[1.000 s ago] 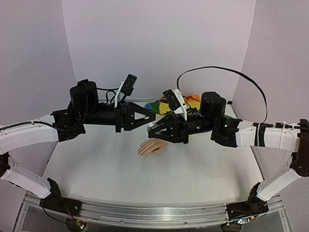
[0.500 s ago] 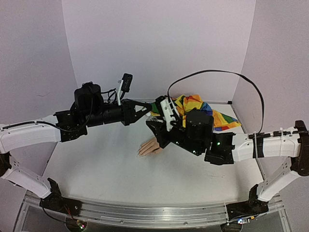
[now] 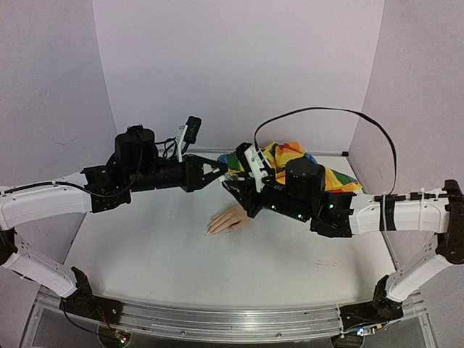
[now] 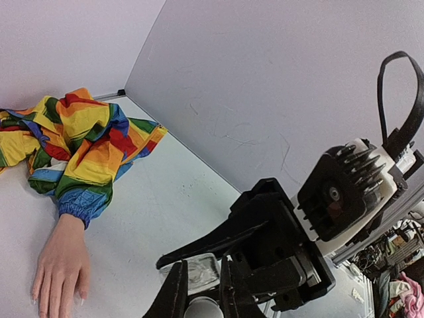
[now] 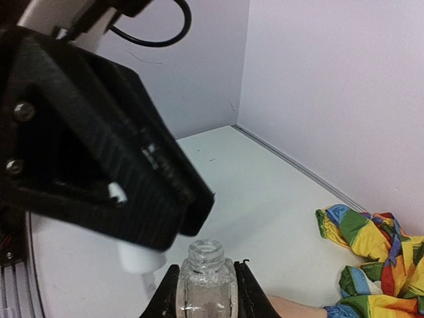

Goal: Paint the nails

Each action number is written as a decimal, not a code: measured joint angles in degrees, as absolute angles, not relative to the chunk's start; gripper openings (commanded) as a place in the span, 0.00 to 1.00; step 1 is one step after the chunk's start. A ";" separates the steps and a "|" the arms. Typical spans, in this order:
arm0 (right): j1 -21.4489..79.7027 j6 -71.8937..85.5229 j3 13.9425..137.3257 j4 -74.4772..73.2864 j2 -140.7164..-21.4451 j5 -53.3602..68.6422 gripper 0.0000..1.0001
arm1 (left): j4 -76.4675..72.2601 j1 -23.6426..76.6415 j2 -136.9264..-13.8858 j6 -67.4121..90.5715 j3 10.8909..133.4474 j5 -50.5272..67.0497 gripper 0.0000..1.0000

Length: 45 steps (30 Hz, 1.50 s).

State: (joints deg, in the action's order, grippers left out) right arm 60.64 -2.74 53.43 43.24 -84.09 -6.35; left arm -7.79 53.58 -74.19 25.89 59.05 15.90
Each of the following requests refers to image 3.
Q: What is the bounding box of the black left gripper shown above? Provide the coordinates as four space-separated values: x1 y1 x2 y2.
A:
129 154 230 194

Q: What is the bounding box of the clear nail polish bottle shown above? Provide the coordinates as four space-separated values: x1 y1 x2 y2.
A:
224 173 243 181

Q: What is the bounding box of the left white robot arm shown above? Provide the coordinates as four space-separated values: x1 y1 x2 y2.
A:
1 125 228 326

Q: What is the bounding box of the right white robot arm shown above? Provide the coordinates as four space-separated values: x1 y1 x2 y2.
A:
222 157 463 334

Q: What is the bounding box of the mannequin hand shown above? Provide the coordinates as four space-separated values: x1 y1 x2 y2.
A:
207 204 251 236

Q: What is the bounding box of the colourful rainbow jacket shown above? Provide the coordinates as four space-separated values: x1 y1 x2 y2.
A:
217 141 363 193

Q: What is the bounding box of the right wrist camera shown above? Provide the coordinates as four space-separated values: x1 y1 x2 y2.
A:
236 142 275 193

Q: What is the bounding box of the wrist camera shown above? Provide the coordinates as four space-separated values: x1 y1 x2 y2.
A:
236 142 275 193
176 115 202 162

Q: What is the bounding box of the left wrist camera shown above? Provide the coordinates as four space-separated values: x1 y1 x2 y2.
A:
176 115 202 162

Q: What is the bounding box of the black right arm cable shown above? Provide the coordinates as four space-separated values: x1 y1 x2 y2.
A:
253 107 397 199

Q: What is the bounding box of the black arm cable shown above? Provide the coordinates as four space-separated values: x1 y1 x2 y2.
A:
253 107 397 199
57 293 106 336

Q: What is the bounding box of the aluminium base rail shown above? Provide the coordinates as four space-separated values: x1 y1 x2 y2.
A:
20 287 436 347

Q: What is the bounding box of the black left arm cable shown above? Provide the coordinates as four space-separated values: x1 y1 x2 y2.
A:
57 293 106 336

